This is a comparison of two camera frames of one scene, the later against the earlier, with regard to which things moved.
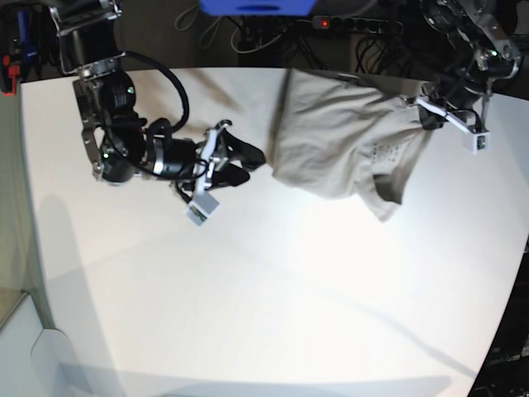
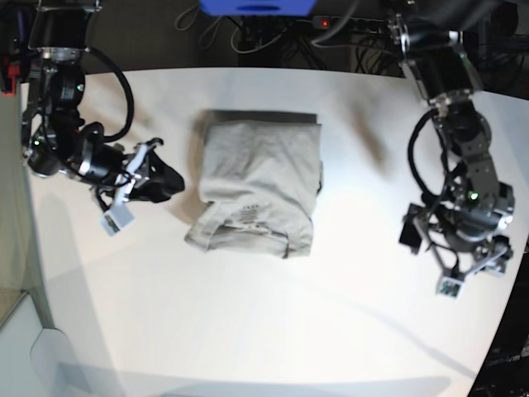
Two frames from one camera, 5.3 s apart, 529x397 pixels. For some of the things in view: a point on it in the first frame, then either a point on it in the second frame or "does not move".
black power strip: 364,25 does not move
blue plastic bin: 258,7 does not move
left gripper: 214,170 -> 146,175
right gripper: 478,139 -> 421,227
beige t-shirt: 349,136 -> 259,176
